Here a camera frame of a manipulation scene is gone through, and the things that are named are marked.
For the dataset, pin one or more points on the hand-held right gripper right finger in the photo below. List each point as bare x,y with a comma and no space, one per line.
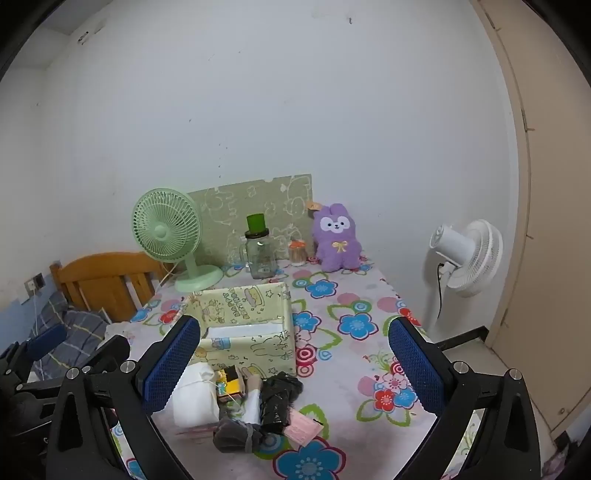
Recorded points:
415,364

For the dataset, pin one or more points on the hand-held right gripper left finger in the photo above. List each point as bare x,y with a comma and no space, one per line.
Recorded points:
171,364

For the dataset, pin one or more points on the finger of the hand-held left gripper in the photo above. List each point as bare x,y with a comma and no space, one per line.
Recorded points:
46,344
111,350

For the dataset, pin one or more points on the translucent plastic bag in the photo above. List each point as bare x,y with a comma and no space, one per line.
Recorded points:
194,397

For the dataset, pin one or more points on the small colourful cartoon box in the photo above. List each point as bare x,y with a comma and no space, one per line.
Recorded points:
233,385

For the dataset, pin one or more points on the yellow printed storage box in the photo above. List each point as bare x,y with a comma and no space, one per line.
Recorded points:
258,350

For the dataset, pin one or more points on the white sock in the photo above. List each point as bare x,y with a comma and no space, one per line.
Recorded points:
253,406

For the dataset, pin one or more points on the grey sock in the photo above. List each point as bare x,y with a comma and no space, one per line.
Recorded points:
233,436

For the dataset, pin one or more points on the black cloth item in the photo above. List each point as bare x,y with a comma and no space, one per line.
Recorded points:
277,401

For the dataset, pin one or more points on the pink packet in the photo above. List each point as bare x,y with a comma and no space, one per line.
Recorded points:
302,429

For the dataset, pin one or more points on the white bed sheet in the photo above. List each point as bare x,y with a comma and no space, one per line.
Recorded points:
120,330

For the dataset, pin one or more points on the grey plaid pillow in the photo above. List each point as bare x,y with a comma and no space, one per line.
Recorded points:
78,323

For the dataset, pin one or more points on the wooden bed headboard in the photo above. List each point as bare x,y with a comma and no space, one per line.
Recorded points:
101,272

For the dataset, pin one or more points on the floral tablecloth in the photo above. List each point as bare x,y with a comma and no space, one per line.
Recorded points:
351,295

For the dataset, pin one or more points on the white standing fan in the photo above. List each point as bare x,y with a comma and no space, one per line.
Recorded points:
480,258

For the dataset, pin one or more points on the green desk fan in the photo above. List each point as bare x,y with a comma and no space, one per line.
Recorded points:
161,230

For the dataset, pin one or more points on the purple plush bunny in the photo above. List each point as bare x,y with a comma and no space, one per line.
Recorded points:
334,249

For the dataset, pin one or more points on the glass mug jar green lid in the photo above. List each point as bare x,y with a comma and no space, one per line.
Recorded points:
261,254

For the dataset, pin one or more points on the clear cotton swab jar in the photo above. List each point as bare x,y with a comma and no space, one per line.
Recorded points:
298,254

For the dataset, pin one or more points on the green printed board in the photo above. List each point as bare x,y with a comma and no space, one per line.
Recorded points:
221,207

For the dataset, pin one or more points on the beige door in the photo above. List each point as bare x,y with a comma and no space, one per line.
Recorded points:
554,230

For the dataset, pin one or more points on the wall socket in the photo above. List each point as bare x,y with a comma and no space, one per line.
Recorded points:
36,281

